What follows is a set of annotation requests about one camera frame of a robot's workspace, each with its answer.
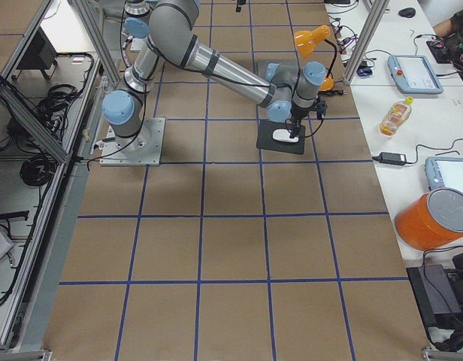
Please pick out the aluminium frame column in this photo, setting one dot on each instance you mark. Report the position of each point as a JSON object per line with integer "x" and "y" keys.
{"x": 371, "y": 23}

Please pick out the upper teach pendant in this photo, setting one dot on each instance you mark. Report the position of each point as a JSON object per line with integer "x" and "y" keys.
{"x": 414, "y": 75}

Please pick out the orange desk lamp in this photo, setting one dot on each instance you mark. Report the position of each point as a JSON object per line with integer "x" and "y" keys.
{"x": 305, "y": 43}

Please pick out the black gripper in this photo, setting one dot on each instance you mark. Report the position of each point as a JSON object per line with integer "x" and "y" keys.
{"x": 298, "y": 113}

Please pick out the lower teach pendant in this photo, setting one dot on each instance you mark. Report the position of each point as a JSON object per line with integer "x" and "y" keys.
{"x": 444, "y": 172}

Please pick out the black mousepad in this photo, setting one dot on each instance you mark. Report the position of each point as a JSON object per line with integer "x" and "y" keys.
{"x": 266, "y": 142}

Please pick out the black power adapter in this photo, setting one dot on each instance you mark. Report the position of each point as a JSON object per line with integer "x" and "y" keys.
{"x": 390, "y": 158}

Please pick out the black computer mouse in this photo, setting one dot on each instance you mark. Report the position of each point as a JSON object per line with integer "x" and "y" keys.
{"x": 407, "y": 12}

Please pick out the white computer mouse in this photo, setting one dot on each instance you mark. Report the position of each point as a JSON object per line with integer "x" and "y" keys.
{"x": 282, "y": 135}

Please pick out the seated person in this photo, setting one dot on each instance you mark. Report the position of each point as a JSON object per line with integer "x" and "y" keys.
{"x": 451, "y": 31}

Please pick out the yellow plastic bottle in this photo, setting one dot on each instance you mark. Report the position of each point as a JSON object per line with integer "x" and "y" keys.
{"x": 396, "y": 116}

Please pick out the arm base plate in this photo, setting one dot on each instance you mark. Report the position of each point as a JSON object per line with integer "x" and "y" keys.
{"x": 146, "y": 149}

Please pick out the orange cylindrical container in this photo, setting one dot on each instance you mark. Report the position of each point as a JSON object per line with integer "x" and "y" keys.
{"x": 433, "y": 220}

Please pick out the teach pendant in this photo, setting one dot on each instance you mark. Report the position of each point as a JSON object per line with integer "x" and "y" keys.
{"x": 414, "y": 75}
{"x": 444, "y": 172}

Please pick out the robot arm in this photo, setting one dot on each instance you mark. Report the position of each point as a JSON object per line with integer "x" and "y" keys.
{"x": 287, "y": 93}

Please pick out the black box device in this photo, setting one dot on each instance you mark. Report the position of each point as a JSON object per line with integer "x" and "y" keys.
{"x": 436, "y": 301}

